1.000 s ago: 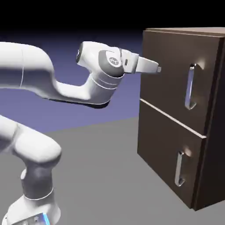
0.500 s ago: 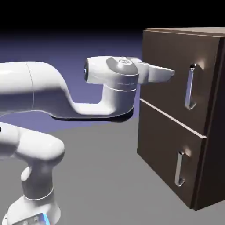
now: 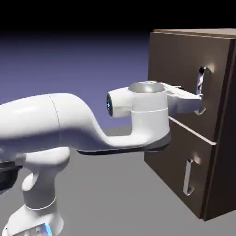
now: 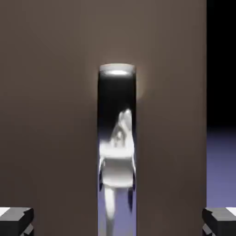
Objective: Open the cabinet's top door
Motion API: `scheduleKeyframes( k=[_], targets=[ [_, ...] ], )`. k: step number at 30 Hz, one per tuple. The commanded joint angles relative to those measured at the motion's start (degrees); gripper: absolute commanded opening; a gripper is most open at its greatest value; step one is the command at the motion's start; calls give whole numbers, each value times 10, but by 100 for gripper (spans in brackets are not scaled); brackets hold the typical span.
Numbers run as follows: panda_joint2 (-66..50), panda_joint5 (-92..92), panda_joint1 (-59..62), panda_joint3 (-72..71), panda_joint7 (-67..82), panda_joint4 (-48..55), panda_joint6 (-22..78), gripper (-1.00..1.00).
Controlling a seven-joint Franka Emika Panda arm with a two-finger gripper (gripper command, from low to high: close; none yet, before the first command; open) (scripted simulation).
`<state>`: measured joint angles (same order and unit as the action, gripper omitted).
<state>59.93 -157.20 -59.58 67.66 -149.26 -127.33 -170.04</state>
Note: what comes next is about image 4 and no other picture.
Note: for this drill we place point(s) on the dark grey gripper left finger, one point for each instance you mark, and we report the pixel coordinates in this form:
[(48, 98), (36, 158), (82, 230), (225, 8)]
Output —
[(16, 221)]

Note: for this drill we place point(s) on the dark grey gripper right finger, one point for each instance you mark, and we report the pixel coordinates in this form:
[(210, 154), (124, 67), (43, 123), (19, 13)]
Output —
[(219, 222)]

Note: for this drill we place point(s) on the brown cabinet door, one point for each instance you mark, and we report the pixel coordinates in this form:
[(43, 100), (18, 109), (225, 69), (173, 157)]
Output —
[(51, 110)]

